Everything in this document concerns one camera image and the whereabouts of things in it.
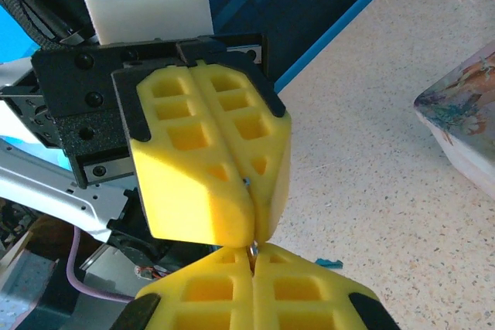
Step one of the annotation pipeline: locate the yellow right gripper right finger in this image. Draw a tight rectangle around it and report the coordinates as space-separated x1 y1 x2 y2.
251 242 402 330

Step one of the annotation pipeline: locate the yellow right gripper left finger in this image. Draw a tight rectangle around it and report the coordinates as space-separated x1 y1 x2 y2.
107 245 254 330

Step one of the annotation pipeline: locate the small blue scrap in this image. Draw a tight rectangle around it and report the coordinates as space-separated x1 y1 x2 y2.
315 257 344 270

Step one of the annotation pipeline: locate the blue printed backdrop panel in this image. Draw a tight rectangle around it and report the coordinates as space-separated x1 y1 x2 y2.
207 0 415 91

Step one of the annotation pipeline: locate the black braided cable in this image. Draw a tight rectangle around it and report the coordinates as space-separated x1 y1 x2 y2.
0 0 63 51

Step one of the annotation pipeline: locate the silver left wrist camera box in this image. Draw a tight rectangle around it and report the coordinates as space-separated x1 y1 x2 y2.
68 0 214 46

